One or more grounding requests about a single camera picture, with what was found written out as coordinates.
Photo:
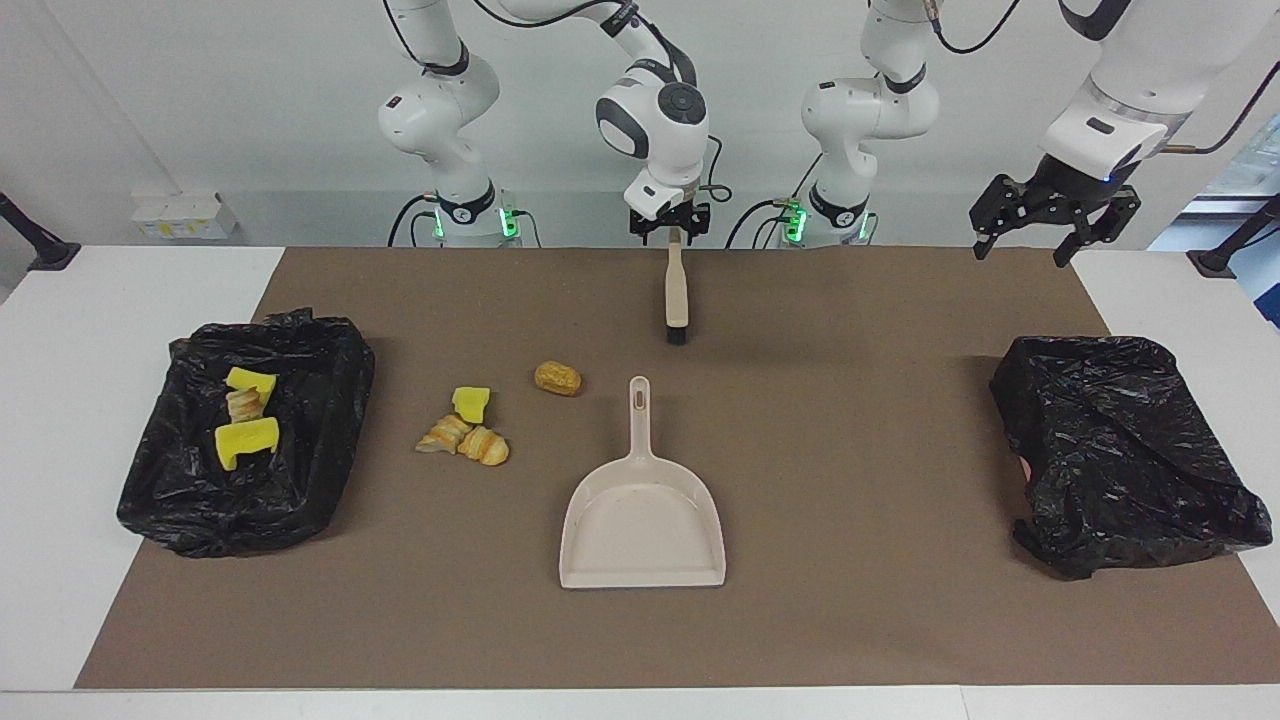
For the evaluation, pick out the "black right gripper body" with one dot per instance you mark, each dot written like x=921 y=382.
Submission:
x=670 y=212

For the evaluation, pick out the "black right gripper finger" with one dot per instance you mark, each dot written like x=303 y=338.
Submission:
x=702 y=225
x=640 y=225

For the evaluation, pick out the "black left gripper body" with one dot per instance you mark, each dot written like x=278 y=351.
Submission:
x=1070 y=180

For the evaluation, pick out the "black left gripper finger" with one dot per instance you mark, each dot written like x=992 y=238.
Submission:
x=1110 y=215
x=995 y=205

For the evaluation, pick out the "beige hand brush black bristles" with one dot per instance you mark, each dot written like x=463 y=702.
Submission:
x=677 y=290

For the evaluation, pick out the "brown bread roll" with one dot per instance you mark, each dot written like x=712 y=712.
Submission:
x=558 y=379

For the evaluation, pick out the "yellow sponge piece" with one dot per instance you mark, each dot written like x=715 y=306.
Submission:
x=470 y=403

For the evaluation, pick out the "pale croissant piece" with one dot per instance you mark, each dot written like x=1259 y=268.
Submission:
x=443 y=435

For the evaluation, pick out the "beige plastic dustpan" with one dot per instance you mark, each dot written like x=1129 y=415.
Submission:
x=640 y=530

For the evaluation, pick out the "small notched yellow sponge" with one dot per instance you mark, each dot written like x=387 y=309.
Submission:
x=250 y=380

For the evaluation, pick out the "beige bread chunk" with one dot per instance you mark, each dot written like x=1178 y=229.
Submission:
x=243 y=405

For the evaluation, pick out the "large notched yellow sponge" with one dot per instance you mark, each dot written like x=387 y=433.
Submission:
x=245 y=440

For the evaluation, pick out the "black bag-lined trash bin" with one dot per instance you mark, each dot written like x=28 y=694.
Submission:
x=300 y=500
x=1120 y=460

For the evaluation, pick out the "black stand foot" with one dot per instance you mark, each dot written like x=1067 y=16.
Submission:
x=45 y=250
x=1225 y=258

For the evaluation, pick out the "brown table mat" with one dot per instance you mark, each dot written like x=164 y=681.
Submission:
x=850 y=600

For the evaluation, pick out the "white wall socket box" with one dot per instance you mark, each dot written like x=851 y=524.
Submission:
x=180 y=215

